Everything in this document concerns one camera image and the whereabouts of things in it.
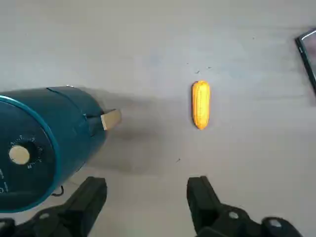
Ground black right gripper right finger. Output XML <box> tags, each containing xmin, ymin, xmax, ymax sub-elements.
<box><xmin>187</xmin><ymin>175</ymin><xmax>301</xmax><ymax>237</ymax></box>

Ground wire glass rack wooden tray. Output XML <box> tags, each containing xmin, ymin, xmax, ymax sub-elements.
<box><xmin>295</xmin><ymin>27</ymin><xmax>316</xmax><ymax>96</ymax></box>

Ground yellow corn cob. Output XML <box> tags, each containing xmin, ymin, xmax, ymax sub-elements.
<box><xmin>191</xmin><ymin>80</ymin><xmax>212</xmax><ymax>131</ymax></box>

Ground black air fryer power cord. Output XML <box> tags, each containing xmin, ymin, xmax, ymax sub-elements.
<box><xmin>51</xmin><ymin>185</ymin><xmax>65</xmax><ymax>198</ymax></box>

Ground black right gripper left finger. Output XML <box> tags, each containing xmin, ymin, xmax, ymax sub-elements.
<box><xmin>0</xmin><ymin>176</ymin><xmax>108</xmax><ymax>237</ymax></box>

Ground green air fryer body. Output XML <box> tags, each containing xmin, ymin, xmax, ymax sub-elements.
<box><xmin>0</xmin><ymin>85</ymin><xmax>123</xmax><ymax>214</ymax></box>

